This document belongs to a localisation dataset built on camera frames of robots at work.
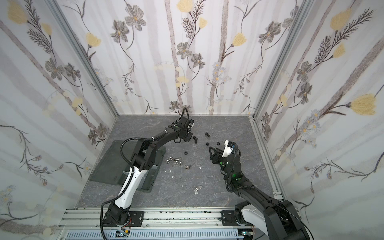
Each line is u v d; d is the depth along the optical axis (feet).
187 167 3.00
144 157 2.09
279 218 1.36
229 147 2.43
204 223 2.41
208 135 3.54
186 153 3.23
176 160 3.08
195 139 3.43
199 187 2.75
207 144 3.41
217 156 2.40
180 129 2.71
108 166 3.07
